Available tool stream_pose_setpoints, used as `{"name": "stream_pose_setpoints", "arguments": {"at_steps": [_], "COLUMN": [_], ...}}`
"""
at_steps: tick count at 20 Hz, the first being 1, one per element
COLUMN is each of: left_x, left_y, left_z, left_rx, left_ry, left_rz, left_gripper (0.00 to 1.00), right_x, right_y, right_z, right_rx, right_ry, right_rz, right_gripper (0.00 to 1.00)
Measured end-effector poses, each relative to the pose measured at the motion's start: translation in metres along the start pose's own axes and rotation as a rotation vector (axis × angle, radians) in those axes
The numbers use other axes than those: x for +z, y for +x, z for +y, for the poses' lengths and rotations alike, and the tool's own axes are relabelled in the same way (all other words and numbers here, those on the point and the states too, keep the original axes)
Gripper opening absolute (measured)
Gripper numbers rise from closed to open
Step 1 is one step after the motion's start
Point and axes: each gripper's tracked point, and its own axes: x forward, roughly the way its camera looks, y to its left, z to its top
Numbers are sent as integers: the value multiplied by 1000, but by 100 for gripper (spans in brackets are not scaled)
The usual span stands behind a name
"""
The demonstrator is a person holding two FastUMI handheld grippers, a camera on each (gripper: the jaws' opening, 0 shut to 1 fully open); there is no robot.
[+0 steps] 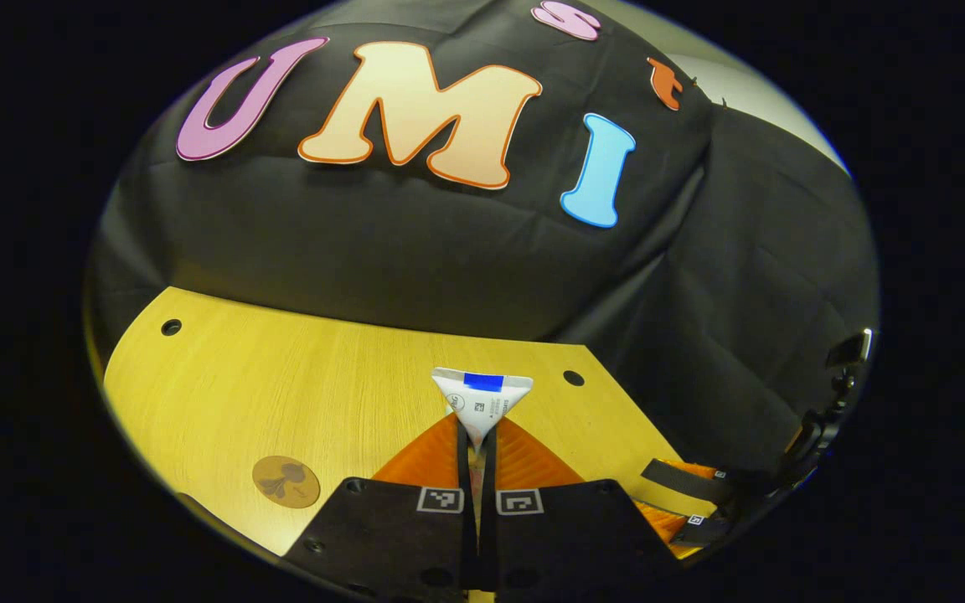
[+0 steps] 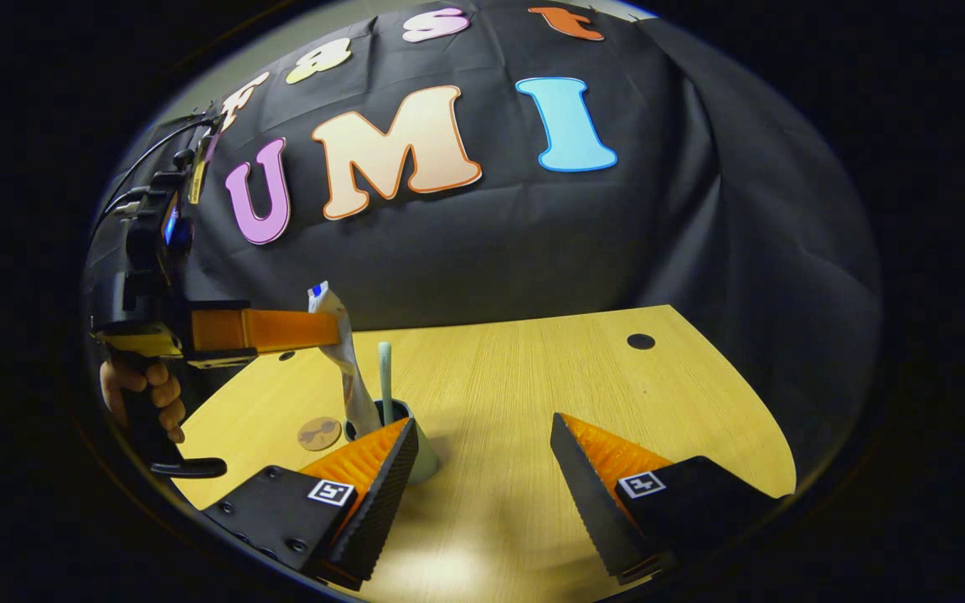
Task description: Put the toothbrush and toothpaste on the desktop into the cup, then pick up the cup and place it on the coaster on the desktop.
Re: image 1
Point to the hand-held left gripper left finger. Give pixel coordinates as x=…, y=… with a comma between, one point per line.
x=462, y=465

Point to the black backdrop cloth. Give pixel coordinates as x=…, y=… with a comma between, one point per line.
x=365, y=251

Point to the white toothpaste tube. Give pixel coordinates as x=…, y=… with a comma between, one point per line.
x=482, y=406

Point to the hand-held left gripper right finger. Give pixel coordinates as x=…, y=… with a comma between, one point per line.
x=490, y=465

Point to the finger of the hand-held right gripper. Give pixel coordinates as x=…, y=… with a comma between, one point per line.
x=683, y=484
x=704, y=532

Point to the wooden desktop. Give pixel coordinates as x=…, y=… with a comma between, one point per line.
x=281, y=377

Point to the round brown cork coaster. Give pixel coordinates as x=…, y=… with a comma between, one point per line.
x=286, y=481

